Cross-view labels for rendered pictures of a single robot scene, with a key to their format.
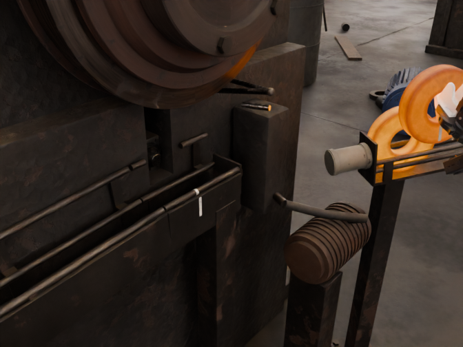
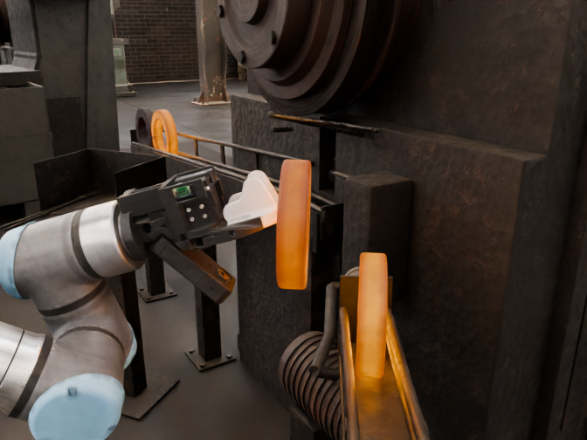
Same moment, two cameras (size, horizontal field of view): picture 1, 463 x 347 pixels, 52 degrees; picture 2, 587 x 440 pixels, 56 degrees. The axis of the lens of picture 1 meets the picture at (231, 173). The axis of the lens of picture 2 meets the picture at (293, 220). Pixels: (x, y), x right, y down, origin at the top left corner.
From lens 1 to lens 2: 147 cm
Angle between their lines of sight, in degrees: 95
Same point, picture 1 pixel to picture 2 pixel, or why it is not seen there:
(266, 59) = (440, 142)
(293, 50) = (492, 154)
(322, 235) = (309, 342)
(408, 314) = not seen: outside the picture
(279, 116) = (355, 184)
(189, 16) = (228, 30)
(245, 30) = (254, 51)
